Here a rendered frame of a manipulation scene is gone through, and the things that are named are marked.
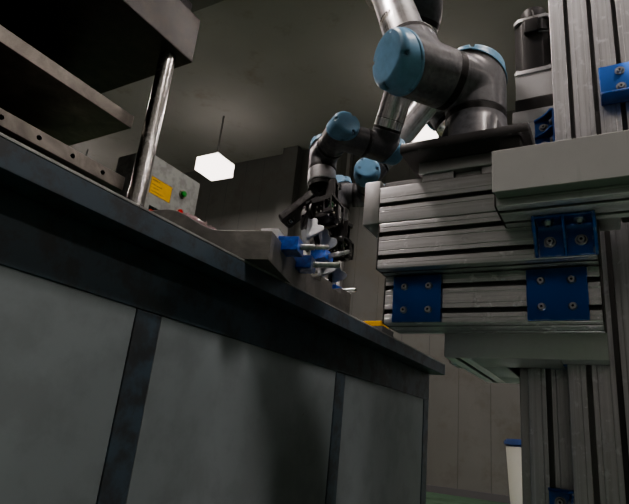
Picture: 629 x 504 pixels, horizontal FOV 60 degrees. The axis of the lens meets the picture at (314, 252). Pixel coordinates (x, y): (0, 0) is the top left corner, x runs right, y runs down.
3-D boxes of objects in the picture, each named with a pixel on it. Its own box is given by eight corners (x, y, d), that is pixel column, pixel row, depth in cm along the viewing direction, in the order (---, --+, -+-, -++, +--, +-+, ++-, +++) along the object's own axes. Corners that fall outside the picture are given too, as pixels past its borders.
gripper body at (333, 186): (330, 211, 132) (331, 172, 138) (299, 220, 135) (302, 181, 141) (344, 227, 137) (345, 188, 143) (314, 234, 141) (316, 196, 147)
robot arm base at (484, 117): (524, 174, 105) (522, 130, 108) (510, 135, 93) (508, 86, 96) (447, 184, 112) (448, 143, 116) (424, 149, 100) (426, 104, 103)
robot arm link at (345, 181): (353, 173, 169) (326, 172, 170) (350, 205, 165) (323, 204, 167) (355, 184, 176) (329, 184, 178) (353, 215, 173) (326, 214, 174)
